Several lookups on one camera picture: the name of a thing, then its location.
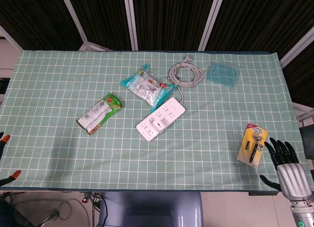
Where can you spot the teal snack packet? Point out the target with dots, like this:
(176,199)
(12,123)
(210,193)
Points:
(147,87)

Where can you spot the white power strip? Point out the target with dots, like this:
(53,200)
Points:
(171,109)

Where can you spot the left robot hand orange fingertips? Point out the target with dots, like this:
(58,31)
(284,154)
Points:
(5,138)

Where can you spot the black folding partition screen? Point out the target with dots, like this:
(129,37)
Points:
(171,15)

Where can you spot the green snack packet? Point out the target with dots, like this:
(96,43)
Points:
(98,114)

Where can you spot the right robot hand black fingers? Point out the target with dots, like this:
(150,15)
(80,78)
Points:
(294,180)

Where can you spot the blue transparent plastic box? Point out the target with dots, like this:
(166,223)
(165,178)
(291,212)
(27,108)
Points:
(222,73)

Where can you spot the grey robot torso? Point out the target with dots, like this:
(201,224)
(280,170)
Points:
(152,209)

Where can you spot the green checked tablecloth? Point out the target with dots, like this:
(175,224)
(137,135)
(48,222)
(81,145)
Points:
(61,163)

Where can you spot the white USB charger adapter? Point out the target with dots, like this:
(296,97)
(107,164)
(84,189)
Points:
(160,125)

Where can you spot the yellow razor blister pack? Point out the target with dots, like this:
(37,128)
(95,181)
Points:
(251,143)

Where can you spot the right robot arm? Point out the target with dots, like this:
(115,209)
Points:
(301,214)

